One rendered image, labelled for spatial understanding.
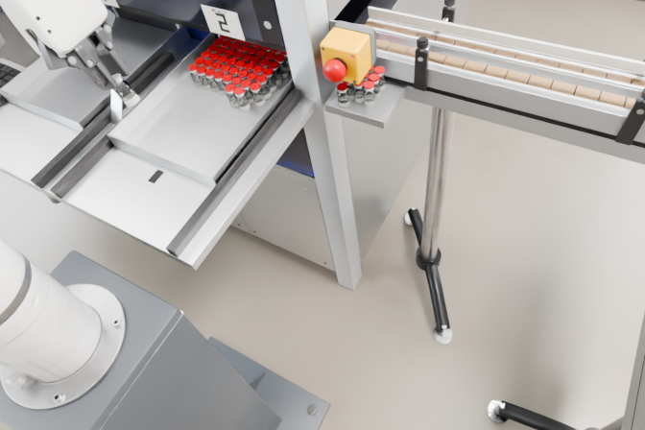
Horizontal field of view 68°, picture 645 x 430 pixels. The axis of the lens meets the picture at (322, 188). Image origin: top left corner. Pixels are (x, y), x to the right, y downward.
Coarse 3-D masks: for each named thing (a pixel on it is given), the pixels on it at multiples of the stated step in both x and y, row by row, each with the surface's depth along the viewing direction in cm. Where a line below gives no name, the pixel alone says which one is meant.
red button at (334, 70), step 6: (330, 60) 81; (336, 60) 81; (324, 66) 81; (330, 66) 80; (336, 66) 80; (342, 66) 81; (324, 72) 82; (330, 72) 81; (336, 72) 81; (342, 72) 81; (330, 78) 82; (336, 78) 81; (342, 78) 82
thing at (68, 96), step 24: (120, 24) 120; (144, 24) 119; (120, 48) 114; (144, 48) 113; (168, 48) 109; (24, 72) 108; (48, 72) 112; (72, 72) 111; (24, 96) 108; (48, 96) 107; (72, 96) 105; (96, 96) 104; (72, 120) 96
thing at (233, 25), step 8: (208, 8) 90; (216, 8) 89; (208, 16) 91; (216, 16) 90; (232, 16) 88; (208, 24) 93; (216, 24) 92; (232, 24) 90; (216, 32) 94; (224, 32) 93; (232, 32) 91; (240, 32) 90
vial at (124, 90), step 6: (120, 78) 67; (120, 84) 68; (126, 84) 68; (114, 90) 68; (120, 90) 68; (126, 90) 68; (132, 90) 69; (120, 96) 68; (126, 96) 68; (132, 96) 69; (138, 96) 70; (126, 102) 69; (132, 102) 69
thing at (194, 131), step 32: (160, 96) 100; (192, 96) 100; (224, 96) 99; (128, 128) 95; (160, 128) 96; (192, 128) 95; (224, 128) 94; (256, 128) 89; (160, 160) 88; (192, 160) 89; (224, 160) 88
